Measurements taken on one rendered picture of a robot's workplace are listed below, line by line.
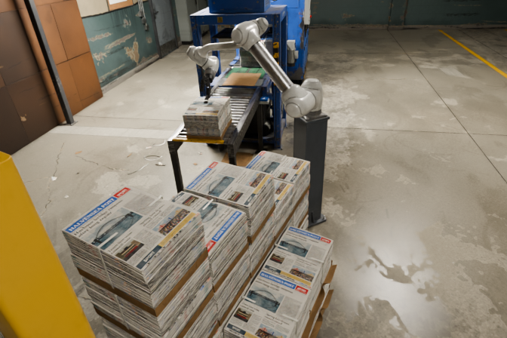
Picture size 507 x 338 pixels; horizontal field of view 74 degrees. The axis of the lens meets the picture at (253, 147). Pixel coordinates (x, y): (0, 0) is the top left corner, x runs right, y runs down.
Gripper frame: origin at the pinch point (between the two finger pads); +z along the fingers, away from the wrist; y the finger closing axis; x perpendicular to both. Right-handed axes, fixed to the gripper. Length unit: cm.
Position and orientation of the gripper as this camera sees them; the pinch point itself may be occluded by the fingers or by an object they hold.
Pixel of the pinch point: (203, 96)
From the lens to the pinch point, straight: 268.3
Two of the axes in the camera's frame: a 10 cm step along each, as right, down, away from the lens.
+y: 1.4, 5.4, 8.3
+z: -1.4, 8.4, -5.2
